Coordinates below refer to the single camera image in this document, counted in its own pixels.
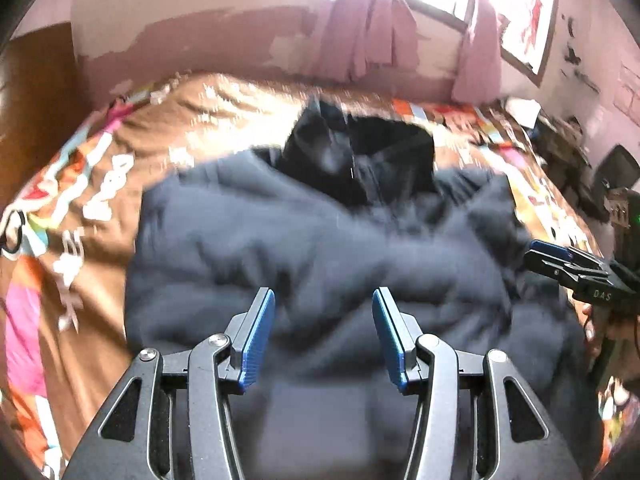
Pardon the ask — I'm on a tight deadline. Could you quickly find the dark navy padded jacket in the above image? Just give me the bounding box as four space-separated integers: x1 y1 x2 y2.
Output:
125 101 602 479

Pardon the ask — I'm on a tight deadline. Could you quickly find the person's right hand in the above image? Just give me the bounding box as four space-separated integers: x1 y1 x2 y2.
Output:
582 304 639 358

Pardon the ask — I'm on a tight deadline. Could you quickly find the black chair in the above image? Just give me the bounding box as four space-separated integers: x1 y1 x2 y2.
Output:
593 144 640 196

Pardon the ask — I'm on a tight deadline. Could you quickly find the cluttered bedside table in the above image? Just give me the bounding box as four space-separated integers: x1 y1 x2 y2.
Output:
522 107 610 223

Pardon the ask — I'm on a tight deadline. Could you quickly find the white paper box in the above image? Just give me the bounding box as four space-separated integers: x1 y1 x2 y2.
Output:
504 96 541 129

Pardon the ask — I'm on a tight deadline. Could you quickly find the pink curtain right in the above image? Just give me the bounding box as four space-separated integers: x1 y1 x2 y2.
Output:
451 0 502 106

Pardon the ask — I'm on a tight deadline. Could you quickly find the pink curtain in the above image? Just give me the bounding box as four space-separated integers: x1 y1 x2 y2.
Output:
451 0 502 106
305 0 419 82

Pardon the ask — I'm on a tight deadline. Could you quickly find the brown patterned bed cover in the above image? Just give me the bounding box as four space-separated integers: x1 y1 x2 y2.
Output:
0 71 626 480

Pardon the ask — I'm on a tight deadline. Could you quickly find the pink curtain left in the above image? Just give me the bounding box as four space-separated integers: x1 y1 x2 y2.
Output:
305 0 419 82

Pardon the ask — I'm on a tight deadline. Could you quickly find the wooden headboard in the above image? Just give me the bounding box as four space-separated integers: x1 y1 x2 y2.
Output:
0 23 91 206

